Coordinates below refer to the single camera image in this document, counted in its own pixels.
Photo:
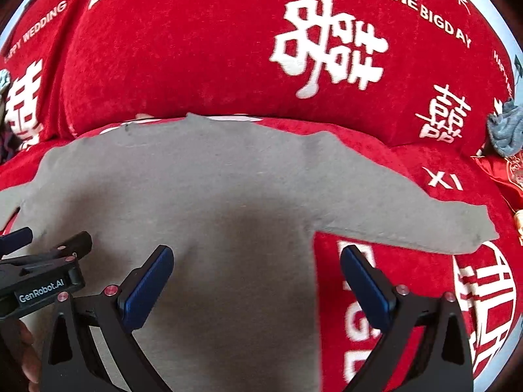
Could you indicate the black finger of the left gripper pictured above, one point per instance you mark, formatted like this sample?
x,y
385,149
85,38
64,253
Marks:
x,y
15,240
77,246

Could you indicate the red wedding bed cover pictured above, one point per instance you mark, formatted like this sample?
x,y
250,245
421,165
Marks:
x,y
488,280

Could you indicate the small grey cloth item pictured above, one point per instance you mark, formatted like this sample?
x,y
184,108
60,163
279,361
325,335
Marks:
x,y
505,128

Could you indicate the red wedding quilt roll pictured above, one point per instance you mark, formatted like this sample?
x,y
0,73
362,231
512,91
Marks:
x,y
401,70

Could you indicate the person's left hand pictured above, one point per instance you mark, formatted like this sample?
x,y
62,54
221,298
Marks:
x,y
20,342

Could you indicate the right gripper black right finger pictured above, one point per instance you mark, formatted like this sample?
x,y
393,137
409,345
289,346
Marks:
x,y
443,360

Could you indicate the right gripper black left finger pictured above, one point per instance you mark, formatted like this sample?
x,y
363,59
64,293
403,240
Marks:
x,y
70,359

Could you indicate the grey knit sweater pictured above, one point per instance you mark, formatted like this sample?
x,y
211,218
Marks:
x,y
243,207

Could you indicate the red embroidered pillow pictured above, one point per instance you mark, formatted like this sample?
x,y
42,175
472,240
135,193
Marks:
x,y
507,173

